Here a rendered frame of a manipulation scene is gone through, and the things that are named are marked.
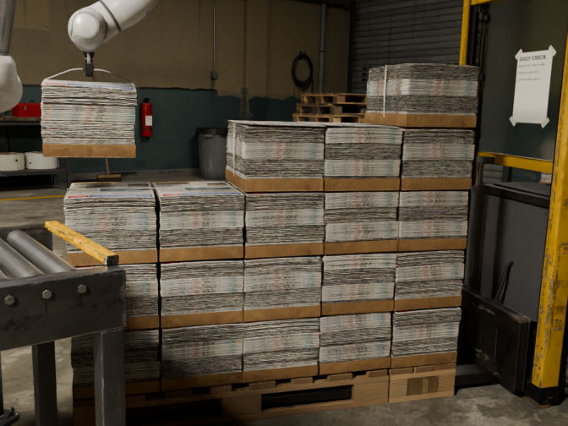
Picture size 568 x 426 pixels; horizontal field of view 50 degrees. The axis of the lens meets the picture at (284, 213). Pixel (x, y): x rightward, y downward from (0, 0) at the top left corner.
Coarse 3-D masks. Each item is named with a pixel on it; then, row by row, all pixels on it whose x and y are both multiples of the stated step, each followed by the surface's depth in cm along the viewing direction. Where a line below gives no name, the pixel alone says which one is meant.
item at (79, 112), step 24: (48, 96) 187; (72, 96) 189; (96, 96) 191; (120, 96) 193; (48, 120) 190; (72, 120) 192; (96, 120) 194; (120, 120) 196; (96, 144) 196; (120, 144) 198
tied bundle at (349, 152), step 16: (336, 128) 213; (352, 128) 214; (368, 128) 216; (384, 128) 217; (336, 144) 215; (352, 144) 216; (368, 144) 218; (384, 144) 219; (336, 160) 215; (352, 160) 216; (368, 160) 218; (384, 160) 219; (336, 176) 216; (352, 176) 218; (368, 176) 219; (384, 176) 221
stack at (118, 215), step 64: (128, 192) 206; (192, 192) 210; (256, 192) 214; (320, 192) 218; (384, 192) 222; (320, 256) 224; (384, 256) 227; (320, 320) 225; (384, 320) 231; (256, 384) 221; (320, 384) 228; (384, 384) 236
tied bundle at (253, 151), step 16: (240, 128) 214; (256, 128) 206; (272, 128) 208; (288, 128) 209; (304, 128) 211; (320, 128) 213; (240, 144) 217; (256, 144) 208; (272, 144) 209; (288, 144) 211; (304, 144) 212; (320, 144) 214; (240, 160) 216; (256, 160) 208; (272, 160) 210; (288, 160) 211; (304, 160) 213; (320, 160) 214; (240, 176) 215; (256, 176) 210; (272, 176) 211; (288, 176) 212; (304, 176) 214; (320, 176) 215
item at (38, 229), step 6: (0, 228) 158; (6, 228) 158; (12, 228) 158; (18, 228) 158; (24, 228) 158; (30, 228) 159; (36, 228) 160; (42, 228) 161; (0, 234) 155; (6, 234) 156; (30, 234) 159; (36, 234) 160; (42, 234) 161; (48, 234) 162; (6, 240) 156; (36, 240) 160; (42, 240) 161; (48, 240) 162; (48, 246) 162
